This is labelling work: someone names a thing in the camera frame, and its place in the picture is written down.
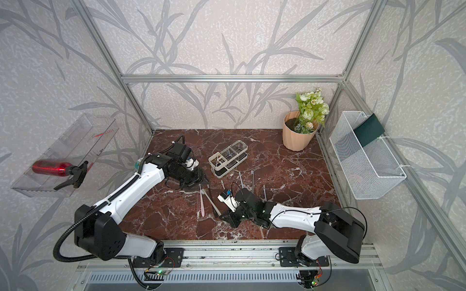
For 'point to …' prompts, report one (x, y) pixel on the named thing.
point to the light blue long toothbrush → (241, 180)
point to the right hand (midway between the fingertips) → (220, 216)
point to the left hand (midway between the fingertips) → (207, 184)
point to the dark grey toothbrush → (252, 173)
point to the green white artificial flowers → (312, 110)
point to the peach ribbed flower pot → (292, 139)
